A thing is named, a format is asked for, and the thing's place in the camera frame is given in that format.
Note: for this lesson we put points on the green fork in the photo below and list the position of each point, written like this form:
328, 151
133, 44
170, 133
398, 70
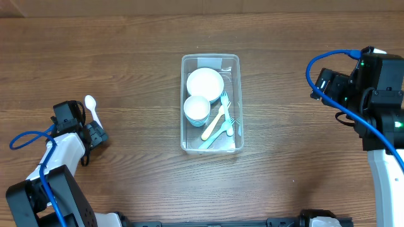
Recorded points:
227, 124

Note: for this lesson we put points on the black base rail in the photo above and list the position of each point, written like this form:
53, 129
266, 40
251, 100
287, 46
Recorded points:
303, 219

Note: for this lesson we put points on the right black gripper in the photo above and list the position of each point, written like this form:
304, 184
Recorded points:
337, 81

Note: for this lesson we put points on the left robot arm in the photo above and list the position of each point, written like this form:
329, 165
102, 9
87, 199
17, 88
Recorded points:
50, 196

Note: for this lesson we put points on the blue cup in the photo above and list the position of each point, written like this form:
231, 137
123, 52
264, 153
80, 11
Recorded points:
197, 123

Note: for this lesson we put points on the light blue fork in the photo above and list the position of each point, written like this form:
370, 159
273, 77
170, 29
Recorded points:
225, 102

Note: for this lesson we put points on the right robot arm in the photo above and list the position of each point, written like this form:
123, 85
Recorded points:
386, 167

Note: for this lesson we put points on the pink cup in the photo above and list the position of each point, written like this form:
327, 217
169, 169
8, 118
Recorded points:
196, 107

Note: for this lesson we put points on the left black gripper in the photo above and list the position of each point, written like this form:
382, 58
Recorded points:
96, 131

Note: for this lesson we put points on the clear plastic container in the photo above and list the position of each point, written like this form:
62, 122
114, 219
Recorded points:
228, 66

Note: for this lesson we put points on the white bowl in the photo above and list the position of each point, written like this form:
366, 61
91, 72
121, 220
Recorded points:
205, 82

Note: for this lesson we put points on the yellow fork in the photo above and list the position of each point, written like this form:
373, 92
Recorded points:
206, 134

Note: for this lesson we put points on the white spoon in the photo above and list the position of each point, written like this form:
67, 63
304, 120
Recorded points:
91, 104

